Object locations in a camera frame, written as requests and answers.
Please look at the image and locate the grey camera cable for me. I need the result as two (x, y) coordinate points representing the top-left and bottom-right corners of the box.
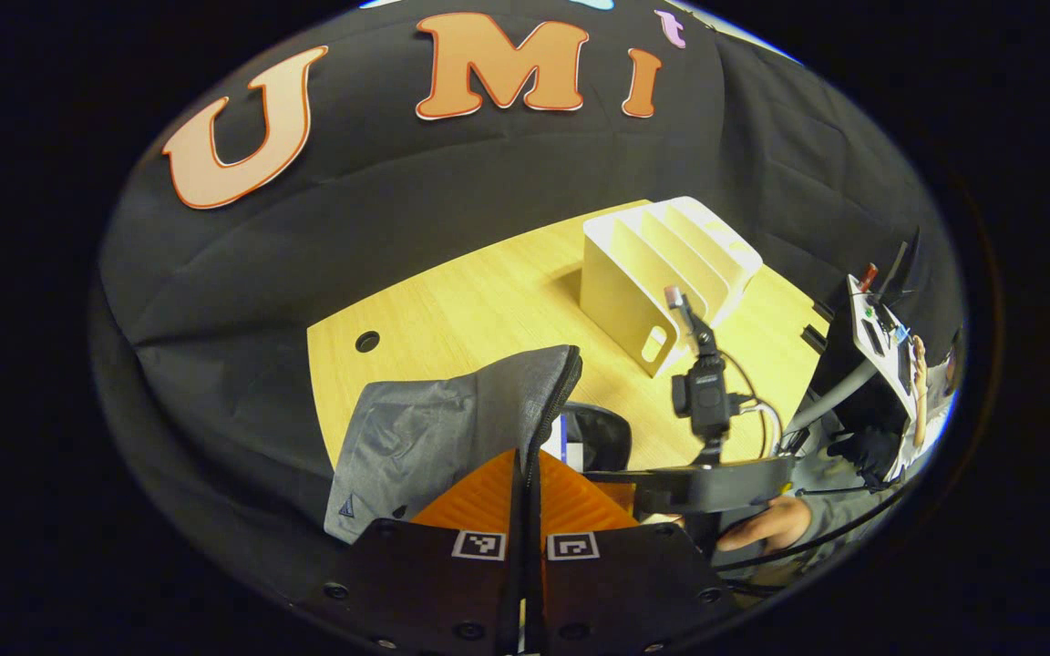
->
(726, 351), (786, 456)

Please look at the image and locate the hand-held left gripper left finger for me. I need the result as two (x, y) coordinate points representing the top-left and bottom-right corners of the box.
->
(320, 447), (526, 656)

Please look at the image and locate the grey pole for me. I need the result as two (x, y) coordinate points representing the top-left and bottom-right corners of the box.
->
(785, 360), (881, 447)

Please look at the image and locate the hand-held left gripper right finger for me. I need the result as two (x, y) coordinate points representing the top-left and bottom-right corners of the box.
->
(526, 450), (740, 656)

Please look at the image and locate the grey schoolbag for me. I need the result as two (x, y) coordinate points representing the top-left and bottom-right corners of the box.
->
(324, 344), (635, 545)

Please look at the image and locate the white bookshelf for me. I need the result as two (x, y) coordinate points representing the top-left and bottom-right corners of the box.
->
(580, 196), (763, 379)

